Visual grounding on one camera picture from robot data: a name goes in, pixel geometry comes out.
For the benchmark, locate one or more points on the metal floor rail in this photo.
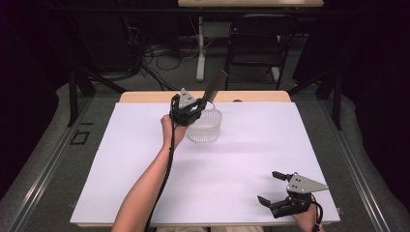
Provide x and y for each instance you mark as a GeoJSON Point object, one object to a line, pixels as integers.
{"type": "Point", "coordinates": [42, 175]}
{"type": "Point", "coordinates": [354, 167]}

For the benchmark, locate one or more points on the black folding chair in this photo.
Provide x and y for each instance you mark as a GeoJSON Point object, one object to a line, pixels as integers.
{"type": "Point", "coordinates": [257, 48]}

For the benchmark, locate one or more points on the person's right hand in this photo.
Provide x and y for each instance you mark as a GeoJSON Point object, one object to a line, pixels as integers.
{"type": "Point", "coordinates": [306, 221]}

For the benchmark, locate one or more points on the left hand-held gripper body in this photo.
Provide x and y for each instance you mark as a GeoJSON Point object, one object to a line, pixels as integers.
{"type": "Point", "coordinates": [184, 108]}

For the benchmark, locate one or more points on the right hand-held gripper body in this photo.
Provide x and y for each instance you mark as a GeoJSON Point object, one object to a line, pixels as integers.
{"type": "Point", "coordinates": [298, 193]}

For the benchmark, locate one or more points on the wooden desk with white legs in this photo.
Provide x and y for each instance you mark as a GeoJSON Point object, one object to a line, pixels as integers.
{"type": "Point", "coordinates": [251, 3]}

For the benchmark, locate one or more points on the white slotted plastic basket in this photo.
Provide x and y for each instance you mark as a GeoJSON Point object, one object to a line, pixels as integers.
{"type": "Point", "coordinates": [206, 129]}

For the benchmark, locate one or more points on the white table cover sheet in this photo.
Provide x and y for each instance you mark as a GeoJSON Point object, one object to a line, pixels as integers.
{"type": "Point", "coordinates": [241, 158]}

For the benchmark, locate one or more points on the black metal stand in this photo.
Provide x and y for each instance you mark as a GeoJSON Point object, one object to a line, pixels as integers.
{"type": "Point", "coordinates": [336, 100]}
{"type": "Point", "coordinates": [73, 96]}

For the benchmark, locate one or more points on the person's left hand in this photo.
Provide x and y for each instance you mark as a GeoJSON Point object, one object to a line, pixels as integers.
{"type": "Point", "coordinates": [170, 130]}

